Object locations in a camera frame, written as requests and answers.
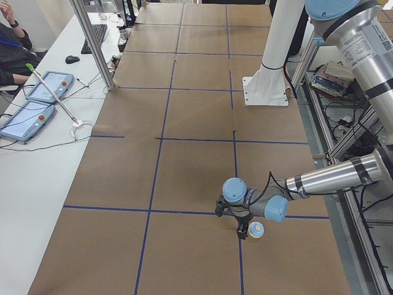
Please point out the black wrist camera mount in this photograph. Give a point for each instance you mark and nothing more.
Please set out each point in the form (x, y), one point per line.
(222, 207)

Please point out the aluminium frame post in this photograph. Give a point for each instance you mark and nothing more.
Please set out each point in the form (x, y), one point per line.
(82, 16)

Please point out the seated person in black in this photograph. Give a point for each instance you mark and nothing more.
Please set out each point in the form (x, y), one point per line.
(16, 50)

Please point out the black marker pen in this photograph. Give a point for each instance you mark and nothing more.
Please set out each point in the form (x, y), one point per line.
(83, 83)

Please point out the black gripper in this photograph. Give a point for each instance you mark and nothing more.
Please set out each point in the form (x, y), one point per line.
(241, 220)

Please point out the metal cup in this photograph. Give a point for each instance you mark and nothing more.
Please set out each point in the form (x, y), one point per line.
(123, 37)

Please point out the blue teach pendant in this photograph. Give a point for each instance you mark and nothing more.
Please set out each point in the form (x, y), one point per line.
(57, 81)
(27, 121)

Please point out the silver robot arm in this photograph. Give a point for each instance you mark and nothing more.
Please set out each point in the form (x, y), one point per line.
(352, 27)

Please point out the blue and cream bell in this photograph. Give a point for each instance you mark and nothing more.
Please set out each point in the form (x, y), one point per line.
(256, 229)

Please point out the brown paper table cover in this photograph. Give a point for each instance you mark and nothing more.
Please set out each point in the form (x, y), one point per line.
(139, 216)

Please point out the green tipped metal rod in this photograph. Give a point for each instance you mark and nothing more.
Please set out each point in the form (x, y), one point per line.
(77, 123)

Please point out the black computer mouse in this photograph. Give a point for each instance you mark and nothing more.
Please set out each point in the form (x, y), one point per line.
(70, 59)

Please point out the lower blue teach pendant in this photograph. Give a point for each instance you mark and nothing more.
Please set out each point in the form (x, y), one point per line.
(27, 121)

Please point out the stack of books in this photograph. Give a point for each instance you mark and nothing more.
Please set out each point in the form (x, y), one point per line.
(333, 78)

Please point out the upper blue teach pendant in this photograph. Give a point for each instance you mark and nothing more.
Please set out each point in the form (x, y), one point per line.
(57, 81)

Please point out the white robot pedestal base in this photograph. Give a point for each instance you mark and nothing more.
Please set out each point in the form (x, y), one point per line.
(267, 87)

